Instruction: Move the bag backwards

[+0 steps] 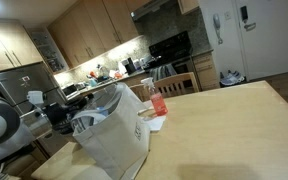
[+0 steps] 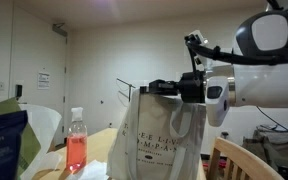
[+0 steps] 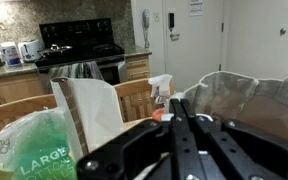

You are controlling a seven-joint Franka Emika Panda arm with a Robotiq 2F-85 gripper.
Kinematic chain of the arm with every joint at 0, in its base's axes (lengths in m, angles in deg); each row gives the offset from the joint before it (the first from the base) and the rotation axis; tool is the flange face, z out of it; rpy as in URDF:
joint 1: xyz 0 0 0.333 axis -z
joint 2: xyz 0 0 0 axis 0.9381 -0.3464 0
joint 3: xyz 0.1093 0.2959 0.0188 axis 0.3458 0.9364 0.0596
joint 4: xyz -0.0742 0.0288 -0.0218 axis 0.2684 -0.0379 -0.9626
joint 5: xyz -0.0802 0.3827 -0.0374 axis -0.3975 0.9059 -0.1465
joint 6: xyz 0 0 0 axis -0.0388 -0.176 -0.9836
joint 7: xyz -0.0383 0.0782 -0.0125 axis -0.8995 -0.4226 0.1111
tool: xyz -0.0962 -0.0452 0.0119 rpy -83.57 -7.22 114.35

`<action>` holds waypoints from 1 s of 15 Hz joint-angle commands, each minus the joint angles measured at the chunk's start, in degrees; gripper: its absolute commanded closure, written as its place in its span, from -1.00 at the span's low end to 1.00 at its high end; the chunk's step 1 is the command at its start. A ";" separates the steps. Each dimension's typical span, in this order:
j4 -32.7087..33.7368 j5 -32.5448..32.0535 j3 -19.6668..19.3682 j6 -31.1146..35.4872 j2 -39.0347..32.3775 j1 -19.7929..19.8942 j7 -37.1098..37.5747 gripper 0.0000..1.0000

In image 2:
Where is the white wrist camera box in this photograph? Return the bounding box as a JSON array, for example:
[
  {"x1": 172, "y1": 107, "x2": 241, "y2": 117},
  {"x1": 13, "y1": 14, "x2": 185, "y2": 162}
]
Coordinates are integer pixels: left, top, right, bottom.
[{"x1": 188, "y1": 29, "x2": 209, "y2": 68}]

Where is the white canvas tote bag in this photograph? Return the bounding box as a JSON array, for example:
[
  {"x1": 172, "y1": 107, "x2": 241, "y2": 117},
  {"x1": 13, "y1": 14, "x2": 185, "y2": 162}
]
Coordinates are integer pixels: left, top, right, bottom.
[{"x1": 106, "y1": 88, "x2": 208, "y2": 180}]

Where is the white paper sheet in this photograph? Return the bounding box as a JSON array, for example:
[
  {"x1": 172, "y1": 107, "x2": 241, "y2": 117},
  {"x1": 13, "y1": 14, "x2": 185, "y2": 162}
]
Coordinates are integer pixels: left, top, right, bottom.
[{"x1": 65, "y1": 159, "x2": 110, "y2": 180}]

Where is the yellow-green snack bag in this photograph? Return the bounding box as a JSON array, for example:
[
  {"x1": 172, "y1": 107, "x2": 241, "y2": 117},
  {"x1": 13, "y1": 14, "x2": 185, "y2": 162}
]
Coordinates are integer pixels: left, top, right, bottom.
[{"x1": 0, "y1": 97, "x2": 42, "y2": 178}]

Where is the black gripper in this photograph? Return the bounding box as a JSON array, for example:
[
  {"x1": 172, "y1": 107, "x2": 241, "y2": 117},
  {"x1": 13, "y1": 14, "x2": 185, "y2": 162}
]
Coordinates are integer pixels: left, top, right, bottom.
[{"x1": 139, "y1": 70, "x2": 207, "y2": 104}]

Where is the blue chips bag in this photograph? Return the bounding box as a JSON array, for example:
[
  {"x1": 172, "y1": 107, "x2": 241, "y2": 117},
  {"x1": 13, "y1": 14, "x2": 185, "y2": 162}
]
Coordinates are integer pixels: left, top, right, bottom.
[{"x1": 0, "y1": 109, "x2": 30, "y2": 180}]

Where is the white door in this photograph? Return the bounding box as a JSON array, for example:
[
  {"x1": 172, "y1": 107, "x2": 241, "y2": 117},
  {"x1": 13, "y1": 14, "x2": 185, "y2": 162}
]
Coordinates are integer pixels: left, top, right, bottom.
[{"x1": 9, "y1": 4, "x2": 68, "y2": 148}]

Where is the orange spray bottle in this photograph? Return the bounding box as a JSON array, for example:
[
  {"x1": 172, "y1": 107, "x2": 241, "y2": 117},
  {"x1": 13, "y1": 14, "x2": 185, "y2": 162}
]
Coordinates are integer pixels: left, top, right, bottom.
[{"x1": 65, "y1": 106, "x2": 89, "y2": 173}]

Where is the wooden chair back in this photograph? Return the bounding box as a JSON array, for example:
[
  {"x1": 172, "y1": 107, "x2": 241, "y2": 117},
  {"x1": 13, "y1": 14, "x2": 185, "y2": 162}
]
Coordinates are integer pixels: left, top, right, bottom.
[{"x1": 206, "y1": 136, "x2": 285, "y2": 180}]

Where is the white door notice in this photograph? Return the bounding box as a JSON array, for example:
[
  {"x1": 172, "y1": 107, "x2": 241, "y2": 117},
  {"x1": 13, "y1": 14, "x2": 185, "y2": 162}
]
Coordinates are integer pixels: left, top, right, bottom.
[{"x1": 37, "y1": 71, "x2": 51, "y2": 91}]

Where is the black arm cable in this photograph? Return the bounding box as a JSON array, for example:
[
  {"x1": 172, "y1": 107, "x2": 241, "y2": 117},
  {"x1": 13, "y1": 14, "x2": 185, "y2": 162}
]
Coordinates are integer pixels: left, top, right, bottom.
[{"x1": 183, "y1": 0, "x2": 288, "y2": 66}]

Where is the grey clutter pile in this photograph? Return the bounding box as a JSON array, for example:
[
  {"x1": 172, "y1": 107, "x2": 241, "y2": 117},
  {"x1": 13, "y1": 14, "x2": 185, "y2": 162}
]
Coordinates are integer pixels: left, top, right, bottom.
[{"x1": 242, "y1": 124, "x2": 288, "y2": 174}]

